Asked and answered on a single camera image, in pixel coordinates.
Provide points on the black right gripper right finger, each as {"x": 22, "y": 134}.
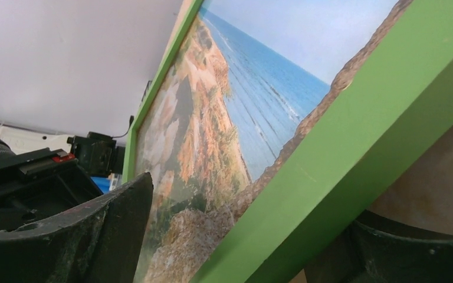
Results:
{"x": 377, "y": 249}

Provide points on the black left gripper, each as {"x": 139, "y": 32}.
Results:
{"x": 45, "y": 182}

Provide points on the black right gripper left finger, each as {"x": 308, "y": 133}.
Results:
{"x": 96, "y": 241}

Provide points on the green wooden picture frame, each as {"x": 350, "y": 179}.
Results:
{"x": 384, "y": 145}

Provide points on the coastal landscape photo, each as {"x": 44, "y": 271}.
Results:
{"x": 248, "y": 82}

